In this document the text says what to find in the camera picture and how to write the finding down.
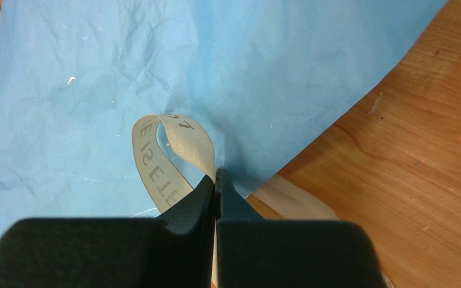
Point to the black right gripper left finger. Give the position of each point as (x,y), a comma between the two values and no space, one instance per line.
(172,250)

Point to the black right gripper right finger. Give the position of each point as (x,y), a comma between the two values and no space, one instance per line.
(256,252)

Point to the beige ribbon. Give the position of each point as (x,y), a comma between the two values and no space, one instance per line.
(173,153)

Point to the blue wrapping paper sheet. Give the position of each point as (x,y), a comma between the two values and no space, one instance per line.
(263,78)

